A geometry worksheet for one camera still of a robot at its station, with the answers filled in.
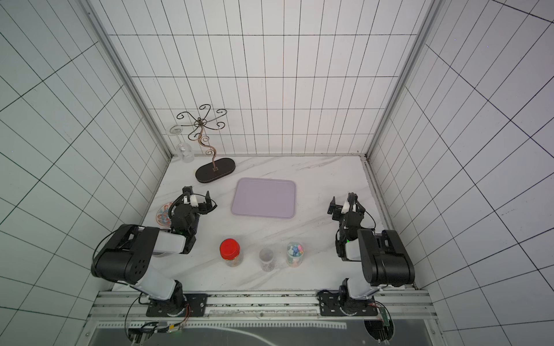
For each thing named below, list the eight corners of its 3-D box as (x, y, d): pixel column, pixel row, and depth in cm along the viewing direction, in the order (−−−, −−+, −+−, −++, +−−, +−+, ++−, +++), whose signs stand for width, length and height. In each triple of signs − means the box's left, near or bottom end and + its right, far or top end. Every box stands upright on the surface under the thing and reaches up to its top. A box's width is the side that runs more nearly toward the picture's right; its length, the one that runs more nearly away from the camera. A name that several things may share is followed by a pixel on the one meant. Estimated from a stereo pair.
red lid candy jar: (224, 266, 83) (217, 256, 73) (227, 249, 87) (221, 238, 78) (240, 266, 83) (236, 256, 74) (242, 249, 87) (238, 238, 78)
